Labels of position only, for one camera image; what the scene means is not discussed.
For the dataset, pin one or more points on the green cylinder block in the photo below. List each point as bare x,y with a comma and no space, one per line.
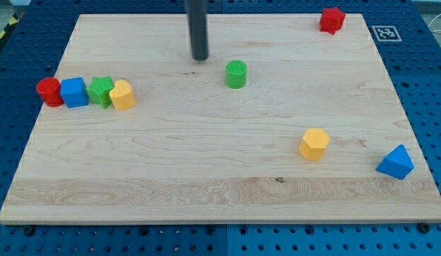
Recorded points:
236,74

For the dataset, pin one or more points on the white fiducial marker tag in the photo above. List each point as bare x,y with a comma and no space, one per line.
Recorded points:
386,33

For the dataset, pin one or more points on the yellow heart block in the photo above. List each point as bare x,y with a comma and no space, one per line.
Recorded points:
122,96

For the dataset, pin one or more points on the red star block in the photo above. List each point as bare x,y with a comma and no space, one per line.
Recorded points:
332,20

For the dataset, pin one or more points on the blue cube block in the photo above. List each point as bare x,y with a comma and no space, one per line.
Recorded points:
73,92

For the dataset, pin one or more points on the green star block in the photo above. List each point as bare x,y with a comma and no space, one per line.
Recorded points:
99,91

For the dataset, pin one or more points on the yellow hexagon block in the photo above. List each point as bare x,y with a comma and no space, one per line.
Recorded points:
314,143

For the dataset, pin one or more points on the blue triangle block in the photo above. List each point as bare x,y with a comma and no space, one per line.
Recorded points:
397,163

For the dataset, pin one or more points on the light wooden board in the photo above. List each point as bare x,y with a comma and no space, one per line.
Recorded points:
192,150

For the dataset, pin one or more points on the yellow black hazard tape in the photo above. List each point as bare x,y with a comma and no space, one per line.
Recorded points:
8,29

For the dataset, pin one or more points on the red cylinder block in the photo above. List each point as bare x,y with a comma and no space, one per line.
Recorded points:
49,91

